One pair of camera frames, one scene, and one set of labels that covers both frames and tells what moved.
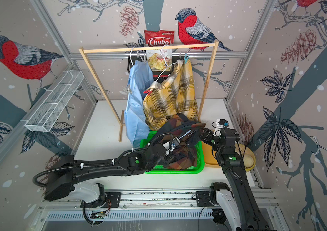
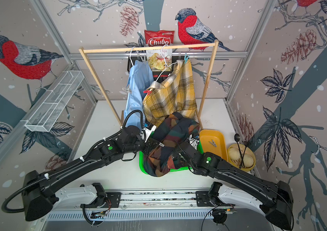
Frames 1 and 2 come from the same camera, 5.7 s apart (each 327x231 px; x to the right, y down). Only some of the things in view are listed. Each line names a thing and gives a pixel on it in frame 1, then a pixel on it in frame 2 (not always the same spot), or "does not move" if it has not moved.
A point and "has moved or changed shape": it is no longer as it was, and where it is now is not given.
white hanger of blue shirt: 131,61 does not move
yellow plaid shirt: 175,94 does not move
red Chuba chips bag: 159,60 does not move
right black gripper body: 210,139 → 176,147
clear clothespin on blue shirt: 127,90 does not move
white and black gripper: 220,123 → 193,142
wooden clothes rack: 120,116 does not move
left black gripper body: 166,158 → 140,145
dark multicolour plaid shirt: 179,137 has moved or changed shape
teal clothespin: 186,58 does not move
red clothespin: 148,92 does not move
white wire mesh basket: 58,97 does not move
